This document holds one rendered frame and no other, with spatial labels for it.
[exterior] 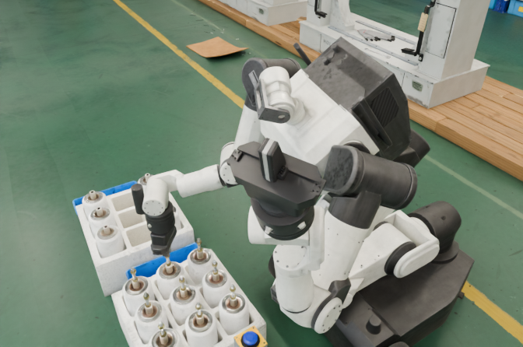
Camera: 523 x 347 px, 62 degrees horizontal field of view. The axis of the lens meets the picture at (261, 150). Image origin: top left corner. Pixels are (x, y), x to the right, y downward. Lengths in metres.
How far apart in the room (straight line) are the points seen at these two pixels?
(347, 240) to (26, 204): 1.89
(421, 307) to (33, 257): 1.58
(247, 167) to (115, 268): 1.31
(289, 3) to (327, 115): 3.54
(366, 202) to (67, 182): 1.94
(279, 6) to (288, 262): 3.76
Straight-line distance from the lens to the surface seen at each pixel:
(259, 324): 1.51
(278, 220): 0.59
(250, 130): 1.18
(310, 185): 0.53
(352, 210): 0.85
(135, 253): 1.78
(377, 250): 1.55
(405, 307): 1.64
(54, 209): 2.38
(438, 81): 2.98
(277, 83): 0.91
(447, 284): 1.75
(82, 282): 1.98
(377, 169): 0.84
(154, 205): 1.29
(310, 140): 0.93
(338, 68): 1.01
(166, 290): 1.59
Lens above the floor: 1.43
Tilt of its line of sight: 34 degrees down
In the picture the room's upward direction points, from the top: straight up
